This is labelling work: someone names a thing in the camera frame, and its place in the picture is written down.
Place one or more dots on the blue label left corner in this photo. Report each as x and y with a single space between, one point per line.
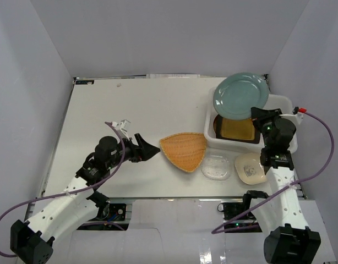
84 82

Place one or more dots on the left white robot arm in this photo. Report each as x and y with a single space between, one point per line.
32 241

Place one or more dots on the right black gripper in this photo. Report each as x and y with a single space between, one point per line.
260 115

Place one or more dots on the white plastic bin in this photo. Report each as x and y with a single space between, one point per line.
274 101

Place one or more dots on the brown square plate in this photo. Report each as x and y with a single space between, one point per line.
236 130

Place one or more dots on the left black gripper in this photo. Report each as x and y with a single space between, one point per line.
137 151

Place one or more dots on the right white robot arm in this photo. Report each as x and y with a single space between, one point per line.
288 237

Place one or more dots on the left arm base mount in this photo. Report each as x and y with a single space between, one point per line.
111 217

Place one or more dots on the cream panda dish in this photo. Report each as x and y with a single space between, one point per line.
249 169

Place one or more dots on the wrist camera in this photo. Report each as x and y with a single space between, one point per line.
122 128
297 112

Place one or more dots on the clear glass plate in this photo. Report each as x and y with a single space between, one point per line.
216 167

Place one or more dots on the blue-grey round plate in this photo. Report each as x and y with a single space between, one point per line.
234 97

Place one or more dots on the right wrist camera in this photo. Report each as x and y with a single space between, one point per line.
297 112

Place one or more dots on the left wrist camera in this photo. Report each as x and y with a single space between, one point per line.
122 128

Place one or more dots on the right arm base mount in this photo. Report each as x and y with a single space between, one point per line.
246 224

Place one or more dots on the orange woven triangular basket plate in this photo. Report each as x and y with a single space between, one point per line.
184 150

